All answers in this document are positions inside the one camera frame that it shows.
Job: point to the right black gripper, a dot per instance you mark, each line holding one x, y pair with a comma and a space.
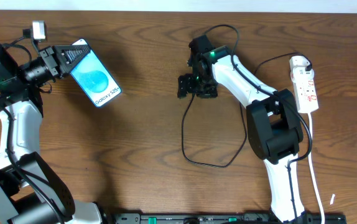
185, 86

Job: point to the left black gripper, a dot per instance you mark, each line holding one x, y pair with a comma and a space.
50, 62

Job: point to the blue Galaxy smartphone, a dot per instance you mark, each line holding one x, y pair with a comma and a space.
95, 80

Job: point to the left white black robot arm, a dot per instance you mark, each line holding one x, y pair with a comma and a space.
30, 191

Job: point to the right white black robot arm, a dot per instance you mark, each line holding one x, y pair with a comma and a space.
274, 131

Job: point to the white USB charger adapter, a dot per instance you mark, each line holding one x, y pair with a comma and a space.
299, 65

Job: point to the white power strip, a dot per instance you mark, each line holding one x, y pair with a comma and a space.
304, 89

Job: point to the white paper scrap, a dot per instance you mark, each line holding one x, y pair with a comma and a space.
332, 199

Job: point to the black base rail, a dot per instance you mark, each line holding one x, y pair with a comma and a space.
251, 217

